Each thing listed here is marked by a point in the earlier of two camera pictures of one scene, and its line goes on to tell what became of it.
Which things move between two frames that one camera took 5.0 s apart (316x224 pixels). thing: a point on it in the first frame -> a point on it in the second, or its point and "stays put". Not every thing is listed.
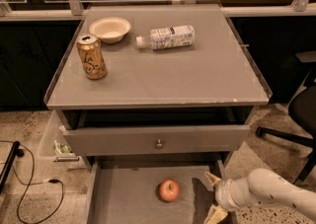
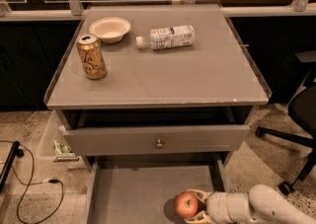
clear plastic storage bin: (54, 150) stays put
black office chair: (302, 115) stays put
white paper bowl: (110, 30) stays put
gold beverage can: (92, 56) stays put
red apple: (169, 189) -> (186, 204)
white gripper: (223, 193) -> (217, 205)
